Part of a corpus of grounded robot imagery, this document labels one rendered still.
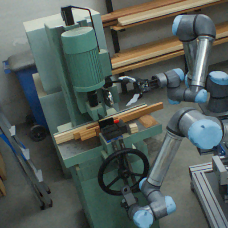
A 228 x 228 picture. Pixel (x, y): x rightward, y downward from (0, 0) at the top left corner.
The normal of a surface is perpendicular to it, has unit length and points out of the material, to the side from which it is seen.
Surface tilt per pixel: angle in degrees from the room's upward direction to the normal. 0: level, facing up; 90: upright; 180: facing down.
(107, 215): 90
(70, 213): 0
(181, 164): 0
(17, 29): 90
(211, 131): 87
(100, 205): 90
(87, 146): 0
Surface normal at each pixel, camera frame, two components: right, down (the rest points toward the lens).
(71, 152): -0.18, -0.86
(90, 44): 0.63, 0.27
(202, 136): 0.20, 0.40
